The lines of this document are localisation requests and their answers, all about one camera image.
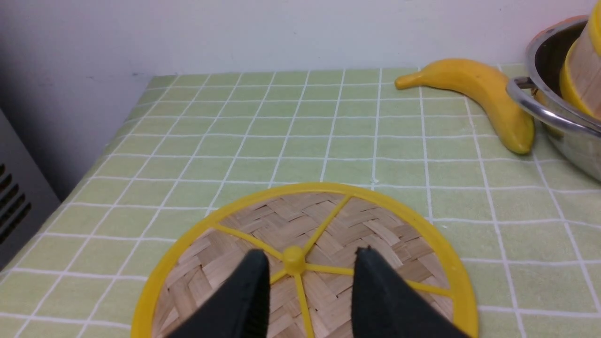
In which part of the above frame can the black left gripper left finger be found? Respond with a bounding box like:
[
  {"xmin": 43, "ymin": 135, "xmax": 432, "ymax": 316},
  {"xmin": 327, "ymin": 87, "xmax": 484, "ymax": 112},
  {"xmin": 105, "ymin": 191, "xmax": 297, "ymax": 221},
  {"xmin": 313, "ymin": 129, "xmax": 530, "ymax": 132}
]
[{"xmin": 168, "ymin": 249, "xmax": 270, "ymax": 338}]

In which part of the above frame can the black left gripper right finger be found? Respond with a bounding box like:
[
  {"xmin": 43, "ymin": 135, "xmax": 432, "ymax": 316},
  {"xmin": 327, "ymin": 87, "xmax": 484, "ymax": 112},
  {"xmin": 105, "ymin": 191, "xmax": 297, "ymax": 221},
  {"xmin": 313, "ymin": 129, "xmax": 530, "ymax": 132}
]
[{"xmin": 352, "ymin": 247, "xmax": 468, "ymax": 338}]

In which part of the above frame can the yellow woven bamboo steamer lid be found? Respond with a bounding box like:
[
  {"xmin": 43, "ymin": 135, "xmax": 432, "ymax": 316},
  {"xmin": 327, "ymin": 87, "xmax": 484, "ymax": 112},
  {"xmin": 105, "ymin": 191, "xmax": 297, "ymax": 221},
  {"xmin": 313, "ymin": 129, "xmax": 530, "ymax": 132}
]
[{"xmin": 131, "ymin": 183, "xmax": 479, "ymax": 338}]

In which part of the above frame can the yellow rimmed bamboo steamer basket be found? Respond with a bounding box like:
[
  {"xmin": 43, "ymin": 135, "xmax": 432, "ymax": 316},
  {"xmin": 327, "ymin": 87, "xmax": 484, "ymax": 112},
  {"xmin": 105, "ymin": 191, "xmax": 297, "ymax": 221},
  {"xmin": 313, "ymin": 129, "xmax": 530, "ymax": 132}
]
[{"xmin": 560, "ymin": 1, "xmax": 601, "ymax": 120}]

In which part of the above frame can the stainless steel pot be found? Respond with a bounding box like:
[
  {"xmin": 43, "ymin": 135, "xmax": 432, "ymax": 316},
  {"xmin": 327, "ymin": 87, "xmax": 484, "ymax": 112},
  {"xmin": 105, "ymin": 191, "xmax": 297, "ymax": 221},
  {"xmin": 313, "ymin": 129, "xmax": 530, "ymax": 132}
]
[{"xmin": 506, "ymin": 15, "xmax": 601, "ymax": 180}]

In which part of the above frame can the green checkered tablecloth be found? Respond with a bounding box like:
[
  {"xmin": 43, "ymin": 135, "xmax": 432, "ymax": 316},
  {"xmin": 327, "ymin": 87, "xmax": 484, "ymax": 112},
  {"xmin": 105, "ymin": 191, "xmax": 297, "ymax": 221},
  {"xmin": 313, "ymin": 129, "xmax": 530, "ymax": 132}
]
[{"xmin": 1, "ymin": 69, "xmax": 600, "ymax": 338}]

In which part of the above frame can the yellow banana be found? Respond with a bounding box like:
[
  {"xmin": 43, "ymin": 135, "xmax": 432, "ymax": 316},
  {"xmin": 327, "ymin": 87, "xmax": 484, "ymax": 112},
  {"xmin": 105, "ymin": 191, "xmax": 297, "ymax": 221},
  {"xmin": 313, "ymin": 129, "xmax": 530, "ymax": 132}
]
[{"xmin": 394, "ymin": 58, "xmax": 535, "ymax": 154}]

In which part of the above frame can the grey vented appliance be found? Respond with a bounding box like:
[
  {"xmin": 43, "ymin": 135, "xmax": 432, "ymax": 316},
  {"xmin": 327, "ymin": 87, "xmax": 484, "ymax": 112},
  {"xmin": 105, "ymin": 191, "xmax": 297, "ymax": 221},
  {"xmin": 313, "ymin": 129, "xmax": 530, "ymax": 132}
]
[{"xmin": 0, "ymin": 113, "xmax": 60, "ymax": 270}]

